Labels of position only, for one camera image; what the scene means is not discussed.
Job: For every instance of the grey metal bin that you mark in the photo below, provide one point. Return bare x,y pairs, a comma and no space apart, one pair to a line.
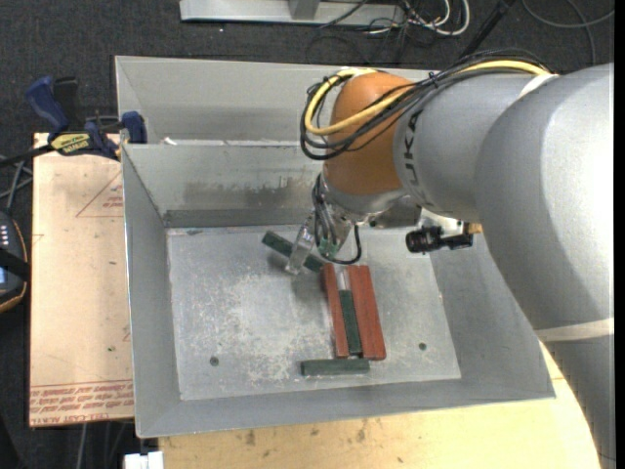
244,311

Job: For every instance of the dark green flat block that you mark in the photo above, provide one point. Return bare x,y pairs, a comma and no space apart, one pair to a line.
276,243
334,367
351,323

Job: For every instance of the narrow red-brown flat block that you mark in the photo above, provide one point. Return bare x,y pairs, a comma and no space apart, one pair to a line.
334,311

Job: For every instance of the black cylinder on white bracket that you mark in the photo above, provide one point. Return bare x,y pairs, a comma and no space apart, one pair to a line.
425,240

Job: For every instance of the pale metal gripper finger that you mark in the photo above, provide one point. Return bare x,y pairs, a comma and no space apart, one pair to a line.
302,249

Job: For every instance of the wide red-brown flat block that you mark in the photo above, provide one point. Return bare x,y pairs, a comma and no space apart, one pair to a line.
367,311

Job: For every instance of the brown cardboard board red print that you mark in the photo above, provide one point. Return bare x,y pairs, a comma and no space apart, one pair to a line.
78,286

